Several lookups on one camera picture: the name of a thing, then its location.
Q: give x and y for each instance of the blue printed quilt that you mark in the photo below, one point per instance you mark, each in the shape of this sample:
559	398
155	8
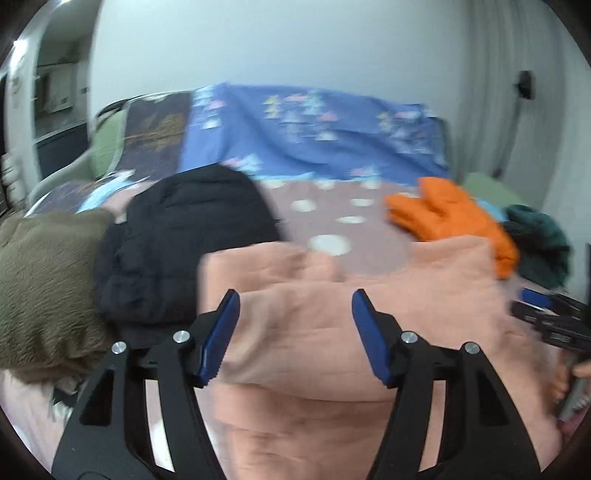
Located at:
295	134

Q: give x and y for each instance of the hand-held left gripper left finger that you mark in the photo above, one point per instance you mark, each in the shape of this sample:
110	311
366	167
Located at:
220	337

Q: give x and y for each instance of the dark green garment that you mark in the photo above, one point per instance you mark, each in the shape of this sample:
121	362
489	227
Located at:
540	244

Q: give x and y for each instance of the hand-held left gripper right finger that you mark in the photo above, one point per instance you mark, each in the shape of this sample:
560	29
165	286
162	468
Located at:
369	332

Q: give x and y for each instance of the dark patterned pillow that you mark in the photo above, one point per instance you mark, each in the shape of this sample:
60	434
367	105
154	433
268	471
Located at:
152	134

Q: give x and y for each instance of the green pillow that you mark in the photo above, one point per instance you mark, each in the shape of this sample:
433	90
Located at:
107	143

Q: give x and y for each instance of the black wall device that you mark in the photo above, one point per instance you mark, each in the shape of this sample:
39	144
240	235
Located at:
525	84

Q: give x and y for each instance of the green folded cloth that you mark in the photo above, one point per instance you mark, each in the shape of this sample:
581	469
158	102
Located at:
489	187

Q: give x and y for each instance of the person's right hand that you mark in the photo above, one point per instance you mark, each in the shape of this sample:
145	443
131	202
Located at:
581	374

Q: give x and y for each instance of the black puffer jacket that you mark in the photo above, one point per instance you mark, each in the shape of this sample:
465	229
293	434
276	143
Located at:
184	244

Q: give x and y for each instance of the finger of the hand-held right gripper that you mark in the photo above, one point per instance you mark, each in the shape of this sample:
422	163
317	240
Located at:
535	300

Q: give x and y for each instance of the olive fleece garment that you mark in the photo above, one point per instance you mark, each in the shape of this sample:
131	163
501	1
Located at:
41	286

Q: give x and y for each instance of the orange puffer jacket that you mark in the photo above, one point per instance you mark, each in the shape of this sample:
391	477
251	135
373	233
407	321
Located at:
452	217

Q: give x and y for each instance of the pink fleece jacket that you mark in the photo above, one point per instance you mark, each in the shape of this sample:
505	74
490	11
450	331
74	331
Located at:
314	360

